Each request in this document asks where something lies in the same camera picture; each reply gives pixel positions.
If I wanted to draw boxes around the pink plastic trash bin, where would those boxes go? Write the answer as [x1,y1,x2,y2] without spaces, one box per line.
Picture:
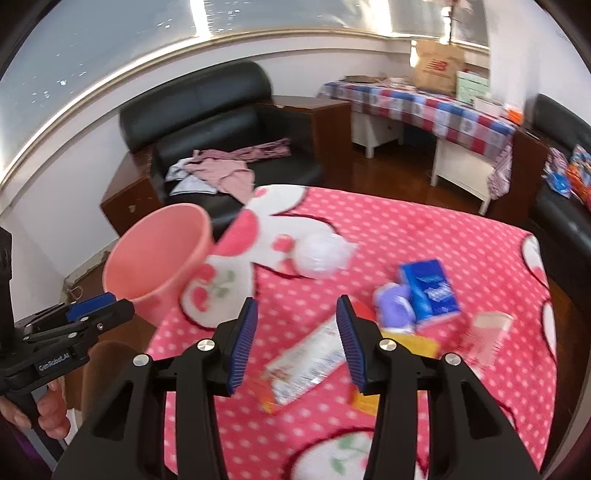
[102,203,213,327]

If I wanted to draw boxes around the person's left hand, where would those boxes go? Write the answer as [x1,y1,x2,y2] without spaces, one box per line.
[0,380,70,440]

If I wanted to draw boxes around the yellow box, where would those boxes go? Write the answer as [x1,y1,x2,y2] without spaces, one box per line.
[348,329,442,416]

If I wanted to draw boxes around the clear plastic cup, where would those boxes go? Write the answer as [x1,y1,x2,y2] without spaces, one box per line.
[456,312,514,375]

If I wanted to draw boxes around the blue tissue pack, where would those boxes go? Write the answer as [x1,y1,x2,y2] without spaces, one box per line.
[399,259,461,330]

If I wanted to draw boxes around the purple crumpled wrapper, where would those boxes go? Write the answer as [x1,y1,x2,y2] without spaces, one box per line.
[373,282,416,333]

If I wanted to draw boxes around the white cloth on armchair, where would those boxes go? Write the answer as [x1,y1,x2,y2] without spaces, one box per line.
[164,158,217,196]

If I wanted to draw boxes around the pink polka dot blanket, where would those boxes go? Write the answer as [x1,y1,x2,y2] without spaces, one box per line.
[148,185,557,479]

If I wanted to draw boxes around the long medicine box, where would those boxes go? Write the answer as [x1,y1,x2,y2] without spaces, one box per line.
[256,315,346,414]

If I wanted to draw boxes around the pink clothes on armchair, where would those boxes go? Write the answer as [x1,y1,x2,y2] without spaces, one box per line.
[183,138,290,205]

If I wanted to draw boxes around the white crumpled plastic ball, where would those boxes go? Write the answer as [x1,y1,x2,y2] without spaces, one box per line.
[291,233,356,279]

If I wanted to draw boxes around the black leather armchair right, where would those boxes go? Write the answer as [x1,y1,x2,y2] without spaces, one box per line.
[489,93,591,296]

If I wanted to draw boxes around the black leather armchair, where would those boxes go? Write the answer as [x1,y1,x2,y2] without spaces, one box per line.
[489,93,591,296]
[100,60,353,239]

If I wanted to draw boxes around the black leather armchair left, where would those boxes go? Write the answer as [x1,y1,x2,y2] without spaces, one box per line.
[100,60,353,239]

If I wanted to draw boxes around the white side table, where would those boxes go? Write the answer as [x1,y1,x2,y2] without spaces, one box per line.
[352,112,489,215]

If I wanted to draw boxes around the blue item on armchair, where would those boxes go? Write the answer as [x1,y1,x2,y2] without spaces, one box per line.
[544,147,571,198]

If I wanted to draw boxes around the colourful cushion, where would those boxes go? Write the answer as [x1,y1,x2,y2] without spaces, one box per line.
[566,145,591,209]

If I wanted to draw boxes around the checkered tablecloth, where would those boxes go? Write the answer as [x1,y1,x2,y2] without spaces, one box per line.
[318,81,517,200]

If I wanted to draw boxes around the green white box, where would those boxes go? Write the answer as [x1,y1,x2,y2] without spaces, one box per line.
[456,71,489,105]

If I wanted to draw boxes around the brown paper shopping bag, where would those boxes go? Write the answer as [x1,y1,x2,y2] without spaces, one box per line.
[414,40,465,96]

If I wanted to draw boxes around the black camera mount box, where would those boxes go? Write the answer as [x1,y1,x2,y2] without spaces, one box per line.
[0,227,14,326]

